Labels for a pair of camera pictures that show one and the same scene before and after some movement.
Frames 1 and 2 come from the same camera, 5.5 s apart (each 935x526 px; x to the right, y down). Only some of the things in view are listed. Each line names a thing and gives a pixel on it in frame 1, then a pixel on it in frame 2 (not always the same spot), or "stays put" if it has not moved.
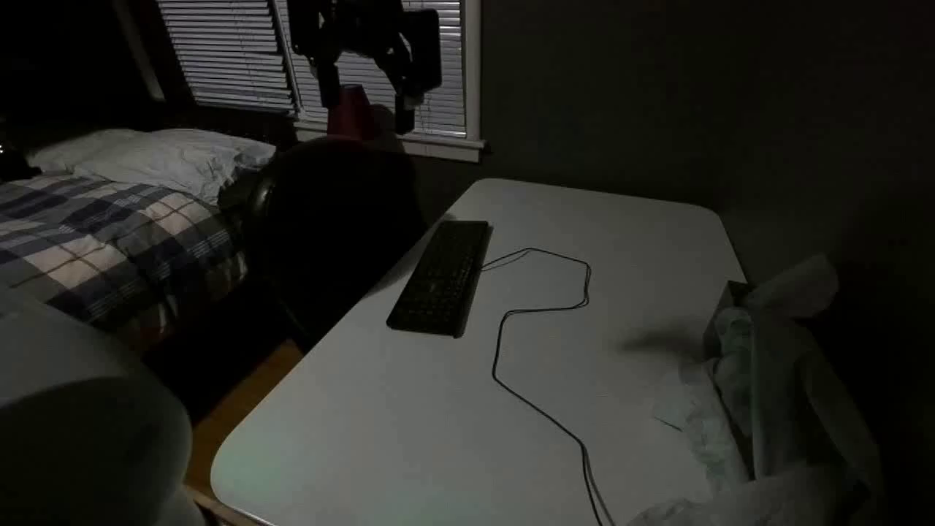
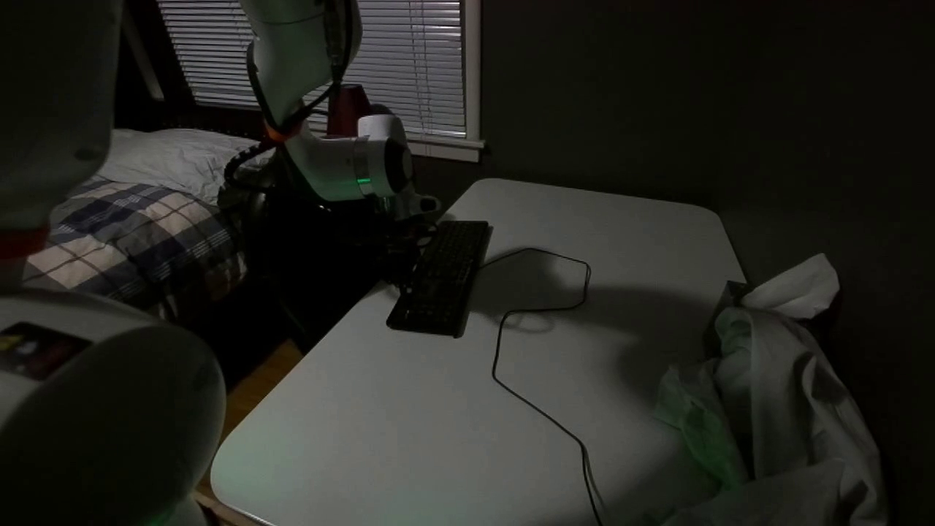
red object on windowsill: x=355 y=118 stays put
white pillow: x=189 y=160 stays put
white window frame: x=461 y=146 stays put
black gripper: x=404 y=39 to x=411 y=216
